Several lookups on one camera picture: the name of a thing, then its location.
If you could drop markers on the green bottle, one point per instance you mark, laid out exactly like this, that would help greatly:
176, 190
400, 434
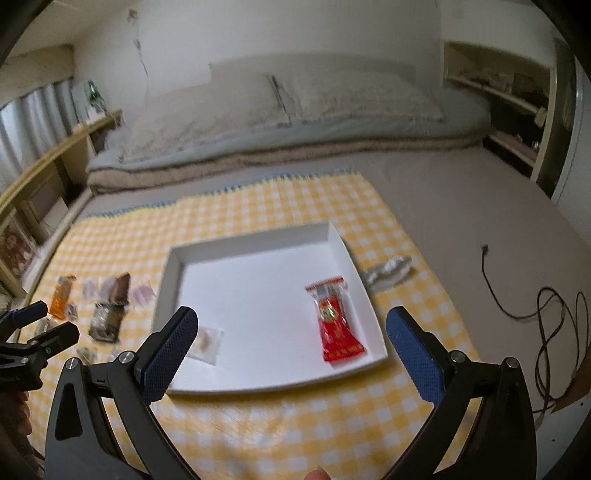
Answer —
93, 92

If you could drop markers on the crumpled silver wrapper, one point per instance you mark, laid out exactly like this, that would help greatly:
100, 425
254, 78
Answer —
388, 272

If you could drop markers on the white wall shelf unit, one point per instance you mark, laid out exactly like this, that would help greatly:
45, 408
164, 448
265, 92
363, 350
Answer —
542, 152

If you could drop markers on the person's right hand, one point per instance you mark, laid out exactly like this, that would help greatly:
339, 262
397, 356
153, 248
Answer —
318, 475

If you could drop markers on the red snack packet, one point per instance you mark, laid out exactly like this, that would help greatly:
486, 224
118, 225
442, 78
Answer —
334, 323

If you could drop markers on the beige curtain valance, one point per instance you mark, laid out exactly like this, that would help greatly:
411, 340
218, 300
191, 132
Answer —
37, 62

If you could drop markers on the white cardboard tray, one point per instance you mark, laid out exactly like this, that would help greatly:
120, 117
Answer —
258, 300

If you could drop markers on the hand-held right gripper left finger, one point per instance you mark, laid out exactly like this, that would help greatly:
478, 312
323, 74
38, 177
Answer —
171, 350

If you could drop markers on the dark gold snack packet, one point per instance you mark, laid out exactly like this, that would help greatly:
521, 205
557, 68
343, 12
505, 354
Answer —
105, 321

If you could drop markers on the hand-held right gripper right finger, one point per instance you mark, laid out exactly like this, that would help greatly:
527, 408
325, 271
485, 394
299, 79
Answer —
413, 355

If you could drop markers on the grey quilted pillow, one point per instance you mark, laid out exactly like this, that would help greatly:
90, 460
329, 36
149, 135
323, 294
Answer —
360, 99
207, 115

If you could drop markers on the orange snack packet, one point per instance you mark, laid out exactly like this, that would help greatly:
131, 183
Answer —
61, 295

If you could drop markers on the wooden bedside shelf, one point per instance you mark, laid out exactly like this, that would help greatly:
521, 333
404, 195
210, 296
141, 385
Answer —
46, 157

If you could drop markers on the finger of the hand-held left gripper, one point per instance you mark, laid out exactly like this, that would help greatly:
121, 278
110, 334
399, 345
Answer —
57, 338
27, 314

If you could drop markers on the framed picture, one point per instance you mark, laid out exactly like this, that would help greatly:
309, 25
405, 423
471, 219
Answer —
14, 249

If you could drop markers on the blue-grey duvet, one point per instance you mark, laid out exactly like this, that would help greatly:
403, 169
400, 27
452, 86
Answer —
323, 134

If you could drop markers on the brown snack packet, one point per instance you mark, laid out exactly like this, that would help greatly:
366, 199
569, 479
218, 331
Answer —
119, 286

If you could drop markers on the grey curtain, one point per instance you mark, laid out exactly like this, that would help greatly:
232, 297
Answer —
27, 120

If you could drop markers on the person's left hand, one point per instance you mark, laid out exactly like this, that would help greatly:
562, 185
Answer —
14, 415

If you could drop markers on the beige blanket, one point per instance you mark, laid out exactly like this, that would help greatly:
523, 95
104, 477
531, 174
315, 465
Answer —
231, 164

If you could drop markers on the yellow checkered cloth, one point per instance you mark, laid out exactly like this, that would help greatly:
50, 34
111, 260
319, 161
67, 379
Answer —
277, 203

